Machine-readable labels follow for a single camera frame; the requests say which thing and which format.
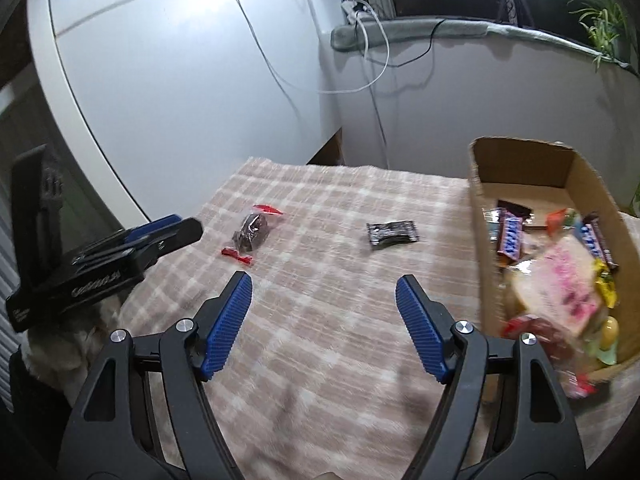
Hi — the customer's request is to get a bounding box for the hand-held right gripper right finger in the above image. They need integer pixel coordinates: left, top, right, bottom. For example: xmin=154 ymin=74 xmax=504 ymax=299
xmin=395 ymin=274 xmax=588 ymax=480

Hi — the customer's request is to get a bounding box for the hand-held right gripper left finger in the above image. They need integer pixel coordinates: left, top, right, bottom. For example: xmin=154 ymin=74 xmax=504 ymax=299
xmin=57 ymin=270 xmax=253 ymax=480

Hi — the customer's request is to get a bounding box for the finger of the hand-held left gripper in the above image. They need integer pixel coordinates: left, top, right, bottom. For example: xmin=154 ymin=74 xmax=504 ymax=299
xmin=75 ymin=214 xmax=183 ymax=261
xmin=125 ymin=217 xmax=204 ymax=271

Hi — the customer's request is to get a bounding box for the dark candy with red ends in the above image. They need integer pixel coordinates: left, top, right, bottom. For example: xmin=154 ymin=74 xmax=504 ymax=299
xmin=221 ymin=204 xmax=285 ymax=264

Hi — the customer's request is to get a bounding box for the small black snack packet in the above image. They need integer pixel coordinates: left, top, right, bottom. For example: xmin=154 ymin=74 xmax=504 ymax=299
xmin=366 ymin=220 xmax=420 ymax=250

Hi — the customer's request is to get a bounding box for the brown chocolate bar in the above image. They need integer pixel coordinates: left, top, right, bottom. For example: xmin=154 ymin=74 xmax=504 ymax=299
xmin=484 ymin=199 xmax=533 ymax=262

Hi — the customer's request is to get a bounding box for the orange red snack packet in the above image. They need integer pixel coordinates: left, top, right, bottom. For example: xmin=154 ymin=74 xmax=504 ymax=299
xmin=546 ymin=207 xmax=581 ymax=236

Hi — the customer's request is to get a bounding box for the yellow snack packet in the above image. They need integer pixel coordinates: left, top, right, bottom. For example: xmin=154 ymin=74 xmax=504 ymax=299
xmin=592 ymin=267 xmax=621 ymax=311

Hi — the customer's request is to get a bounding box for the cardboard box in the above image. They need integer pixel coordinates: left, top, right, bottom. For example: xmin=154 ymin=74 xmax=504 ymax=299
xmin=467 ymin=136 xmax=636 ymax=386

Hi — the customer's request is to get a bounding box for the slim dark chocolate bar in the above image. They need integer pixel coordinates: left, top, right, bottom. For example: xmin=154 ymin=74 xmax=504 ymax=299
xmin=575 ymin=212 xmax=621 ymax=273

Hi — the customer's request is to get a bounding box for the cream fuzzy cloth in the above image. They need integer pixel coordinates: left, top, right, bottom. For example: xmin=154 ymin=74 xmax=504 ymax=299
xmin=25 ymin=295 xmax=126 ymax=401

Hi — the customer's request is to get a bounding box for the plaid blanket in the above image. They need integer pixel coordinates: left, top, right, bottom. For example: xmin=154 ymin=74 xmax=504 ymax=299
xmin=25 ymin=156 xmax=640 ymax=480

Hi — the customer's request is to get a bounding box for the white wardrobe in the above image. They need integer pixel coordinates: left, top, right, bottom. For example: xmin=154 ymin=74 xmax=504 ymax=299
xmin=27 ymin=0 xmax=346 ymax=226

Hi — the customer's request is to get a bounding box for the pink print bread bag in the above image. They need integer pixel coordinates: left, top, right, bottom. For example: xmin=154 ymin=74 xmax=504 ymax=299
xmin=502 ymin=235 xmax=608 ymax=341

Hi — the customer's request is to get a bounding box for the pale green plastic piece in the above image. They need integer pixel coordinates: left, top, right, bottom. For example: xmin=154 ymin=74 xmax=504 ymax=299
xmin=592 ymin=345 xmax=621 ymax=367

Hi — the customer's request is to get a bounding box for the yellow plastic egg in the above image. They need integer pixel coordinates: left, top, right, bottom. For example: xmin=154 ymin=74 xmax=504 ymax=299
xmin=600 ymin=316 xmax=621 ymax=351

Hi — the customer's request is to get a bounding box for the white power strip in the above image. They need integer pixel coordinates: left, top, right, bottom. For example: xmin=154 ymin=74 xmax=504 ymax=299
xmin=341 ymin=0 xmax=373 ymax=23

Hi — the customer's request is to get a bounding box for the green potted plant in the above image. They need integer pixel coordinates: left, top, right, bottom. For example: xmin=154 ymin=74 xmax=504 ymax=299
xmin=567 ymin=0 xmax=633 ymax=76

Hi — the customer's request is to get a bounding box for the white cable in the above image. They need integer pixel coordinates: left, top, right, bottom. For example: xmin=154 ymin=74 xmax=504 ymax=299
xmin=225 ymin=0 xmax=391 ymax=96

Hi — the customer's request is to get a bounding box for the black cable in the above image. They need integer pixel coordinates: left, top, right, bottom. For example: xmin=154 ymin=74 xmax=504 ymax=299
xmin=370 ymin=17 xmax=448 ymax=68

